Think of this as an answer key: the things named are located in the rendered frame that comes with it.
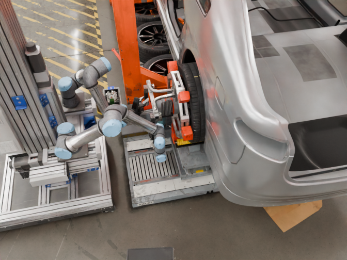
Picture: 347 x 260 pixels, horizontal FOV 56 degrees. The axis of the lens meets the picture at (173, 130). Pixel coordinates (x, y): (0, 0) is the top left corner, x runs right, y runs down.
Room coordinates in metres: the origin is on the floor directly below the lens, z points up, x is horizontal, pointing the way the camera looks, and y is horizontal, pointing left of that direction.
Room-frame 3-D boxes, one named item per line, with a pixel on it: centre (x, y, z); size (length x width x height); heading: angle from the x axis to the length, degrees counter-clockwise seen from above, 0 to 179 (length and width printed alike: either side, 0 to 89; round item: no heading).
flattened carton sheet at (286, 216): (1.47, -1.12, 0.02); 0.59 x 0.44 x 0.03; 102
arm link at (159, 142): (1.46, 0.10, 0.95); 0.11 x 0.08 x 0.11; 4
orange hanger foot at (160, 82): (2.45, 0.06, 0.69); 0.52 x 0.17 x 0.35; 102
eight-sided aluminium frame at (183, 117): (1.95, -0.03, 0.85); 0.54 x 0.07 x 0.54; 12
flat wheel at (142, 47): (3.52, 0.19, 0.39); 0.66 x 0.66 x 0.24
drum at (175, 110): (1.93, 0.04, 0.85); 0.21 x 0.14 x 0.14; 102
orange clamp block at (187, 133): (1.64, -0.10, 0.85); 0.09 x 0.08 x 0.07; 12
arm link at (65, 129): (1.53, 0.76, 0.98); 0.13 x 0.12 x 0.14; 4
